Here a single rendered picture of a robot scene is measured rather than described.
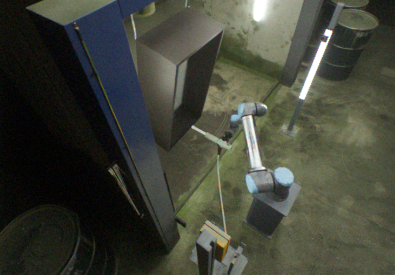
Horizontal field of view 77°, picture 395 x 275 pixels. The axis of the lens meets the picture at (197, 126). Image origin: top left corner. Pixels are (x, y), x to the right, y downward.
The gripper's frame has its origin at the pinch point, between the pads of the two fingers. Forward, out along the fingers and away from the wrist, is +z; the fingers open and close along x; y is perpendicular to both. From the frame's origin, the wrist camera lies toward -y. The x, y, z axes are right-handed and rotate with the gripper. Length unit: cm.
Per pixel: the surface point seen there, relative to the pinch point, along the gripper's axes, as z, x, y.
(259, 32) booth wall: -182, 49, -41
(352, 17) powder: -257, -51, -71
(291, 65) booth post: -184, -9, -11
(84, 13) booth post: 118, 2, -165
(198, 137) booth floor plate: -30, 42, 45
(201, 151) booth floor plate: -14, 26, 46
